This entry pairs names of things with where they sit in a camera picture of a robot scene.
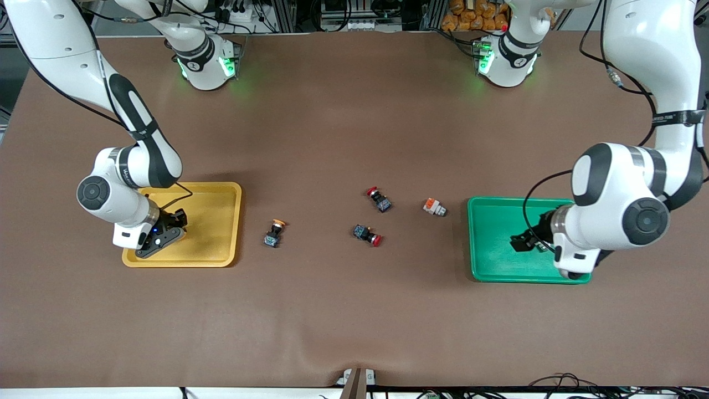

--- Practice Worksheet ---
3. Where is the yellow push button switch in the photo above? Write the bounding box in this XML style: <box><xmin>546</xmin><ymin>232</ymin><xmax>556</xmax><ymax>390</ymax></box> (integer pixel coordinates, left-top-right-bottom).
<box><xmin>263</xmin><ymin>219</ymin><xmax>286</xmax><ymax>248</ymax></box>

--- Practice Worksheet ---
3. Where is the green plastic tray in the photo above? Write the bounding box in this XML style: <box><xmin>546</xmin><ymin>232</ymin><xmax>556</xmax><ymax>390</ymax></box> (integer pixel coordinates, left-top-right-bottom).
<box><xmin>467</xmin><ymin>197</ymin><xmax>592</xmax><ymax>284</ymax></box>

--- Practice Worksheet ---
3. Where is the yellow plastic tray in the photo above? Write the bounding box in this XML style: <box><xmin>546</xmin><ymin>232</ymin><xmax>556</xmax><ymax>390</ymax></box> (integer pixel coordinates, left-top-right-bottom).
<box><xmin>122</xmin><ymin>182</ymin><xmax>243</xmax><ymax>268</ymax></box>

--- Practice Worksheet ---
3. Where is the brown table mat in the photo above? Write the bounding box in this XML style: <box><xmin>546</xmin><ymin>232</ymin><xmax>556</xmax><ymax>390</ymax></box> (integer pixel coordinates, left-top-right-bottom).
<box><xmin>0</xmin><ymin>30</ymin><xmax>709</xmax><ymax>388</ymax></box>

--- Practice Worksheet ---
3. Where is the white power strip with plugs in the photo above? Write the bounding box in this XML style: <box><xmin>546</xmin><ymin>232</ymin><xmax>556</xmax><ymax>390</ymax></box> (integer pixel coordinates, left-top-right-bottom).
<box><xmin>219</xmin><ymin>4</ymin><xmax>262</xmax><ymax>24</ymax></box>

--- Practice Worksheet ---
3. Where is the metal table clamp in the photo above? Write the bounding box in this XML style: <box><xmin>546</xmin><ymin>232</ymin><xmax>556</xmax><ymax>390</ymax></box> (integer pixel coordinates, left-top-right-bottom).
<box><xmin>336</xmin><ymin>368</ymin><xmax>377</xmax><ymax>399</ymax></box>

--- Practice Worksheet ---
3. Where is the pile of orange items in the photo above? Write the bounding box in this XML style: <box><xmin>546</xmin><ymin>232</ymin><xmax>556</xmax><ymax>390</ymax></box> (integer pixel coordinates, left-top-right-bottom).
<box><xmin>441</xmin><ymin>0</ymin><xmax>509</xmax><ymax>32</ymax></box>

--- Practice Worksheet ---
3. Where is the long white power strip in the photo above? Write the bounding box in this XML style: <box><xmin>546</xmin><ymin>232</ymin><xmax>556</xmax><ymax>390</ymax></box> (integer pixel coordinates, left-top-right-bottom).
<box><xmin>320</xmin><ymin>18</ymin><xmax>400</xmax><ymax>32</ymax></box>

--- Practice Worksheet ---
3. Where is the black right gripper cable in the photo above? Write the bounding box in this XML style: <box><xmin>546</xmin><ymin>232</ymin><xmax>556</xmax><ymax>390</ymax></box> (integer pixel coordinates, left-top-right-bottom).
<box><xmin>158</xmin><ymin>182</ymin><xmax>194</xmax><ymax>212</ymax></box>

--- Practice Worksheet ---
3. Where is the black cable bundle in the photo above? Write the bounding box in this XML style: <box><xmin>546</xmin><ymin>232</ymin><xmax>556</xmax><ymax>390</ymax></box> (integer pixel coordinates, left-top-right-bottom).
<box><xmin>526</xmin><ymin>372</ymin><xmax>709</xmax><ymax>399</ymax></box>

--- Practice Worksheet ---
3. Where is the red push button switch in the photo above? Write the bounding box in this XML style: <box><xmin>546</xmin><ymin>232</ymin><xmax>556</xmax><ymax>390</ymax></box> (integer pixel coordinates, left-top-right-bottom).
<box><xmin>366</xmin><ymin>186</ymin><xmax>393</xmax><ymax>213</ymax></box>
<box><xmin>353</xmin><ymin>224</ymin><xmax>383</xmax><ymax>247</ymax></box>

